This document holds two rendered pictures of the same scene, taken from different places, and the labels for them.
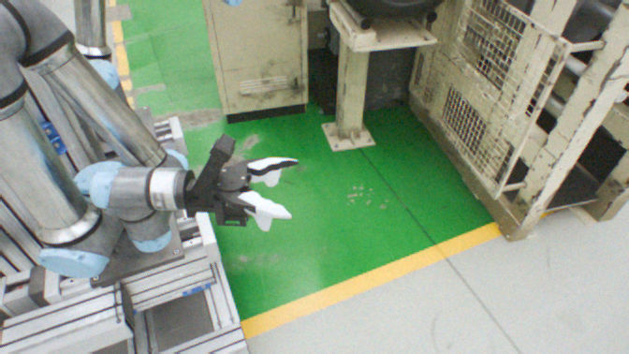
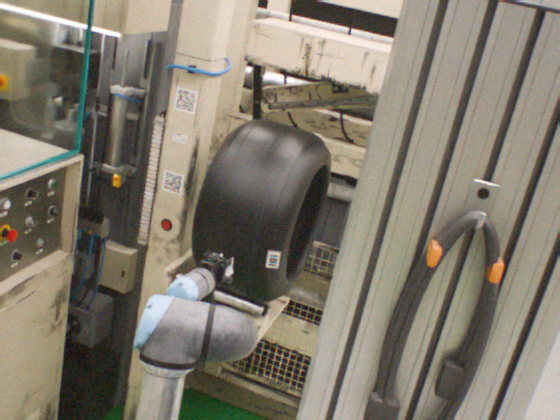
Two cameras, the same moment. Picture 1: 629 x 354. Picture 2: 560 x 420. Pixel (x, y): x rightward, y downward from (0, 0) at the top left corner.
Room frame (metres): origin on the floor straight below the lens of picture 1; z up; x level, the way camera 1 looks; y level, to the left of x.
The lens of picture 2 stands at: (0.54, 1.62, 2.03)
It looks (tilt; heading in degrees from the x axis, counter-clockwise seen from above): 21 degrees down; 301
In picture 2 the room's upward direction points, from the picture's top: 11 degrees clockwise
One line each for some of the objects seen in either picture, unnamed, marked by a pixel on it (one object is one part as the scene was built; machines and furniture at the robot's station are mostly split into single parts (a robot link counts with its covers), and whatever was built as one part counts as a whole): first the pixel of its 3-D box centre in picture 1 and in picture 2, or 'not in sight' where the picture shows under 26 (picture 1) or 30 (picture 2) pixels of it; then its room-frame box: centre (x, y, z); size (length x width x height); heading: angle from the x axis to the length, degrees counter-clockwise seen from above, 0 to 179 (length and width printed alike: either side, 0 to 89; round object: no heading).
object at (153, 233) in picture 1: (149, 216); not in sight; (0.50, 0.32, 0.94); 0.11 x 0.08 x 0.11; 178
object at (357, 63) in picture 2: not in sight; (337, 58); (1.65, -0.62, 1.71); 0.61 x 0.25 x 0.15; 14
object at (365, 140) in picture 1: (347, 132); not in sight; (1.94, -0.22, 0.02); 0.27 x 0.27 x 0.04; 14
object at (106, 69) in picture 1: (101, 85); not in sight; (1.08, 0.67, 0.88); 0.13 x 0.12 x 0.14; 33
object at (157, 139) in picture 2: not in sight; (154, 181); (2.02, -0.17, 1.19); 0.05 x 0.04 x 0.48; 104
